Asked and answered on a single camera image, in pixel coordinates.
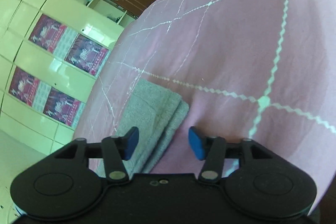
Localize red poster upper right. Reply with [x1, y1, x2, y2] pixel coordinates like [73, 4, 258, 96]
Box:
[65, 35, 110, 76]

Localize grey pants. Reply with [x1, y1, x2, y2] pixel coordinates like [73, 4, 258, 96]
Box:
[116, 79, 189, 177]

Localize red poster upper left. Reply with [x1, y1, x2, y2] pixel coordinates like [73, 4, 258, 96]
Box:
[29, 14, 67, 53]

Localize red poster lower right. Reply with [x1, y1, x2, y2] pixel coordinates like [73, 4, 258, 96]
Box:
[43, 88, 81, 127]

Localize cream glossy wardrobe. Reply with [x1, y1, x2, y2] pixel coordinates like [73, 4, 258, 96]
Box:
[1, 0, 132, 155]

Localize pink quilted bedspread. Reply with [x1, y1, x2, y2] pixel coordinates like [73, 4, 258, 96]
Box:
[75, 0, 335, 201]

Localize red poster lower left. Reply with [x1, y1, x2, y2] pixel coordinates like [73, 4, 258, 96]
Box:
[9, 67, 41, 106]

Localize red poster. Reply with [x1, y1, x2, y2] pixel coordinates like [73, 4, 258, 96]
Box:
[43, 88, 81, 127]
[29, 14, 67, 53]
[9, 67, 41, 106]
[65, 35, 110, 76]

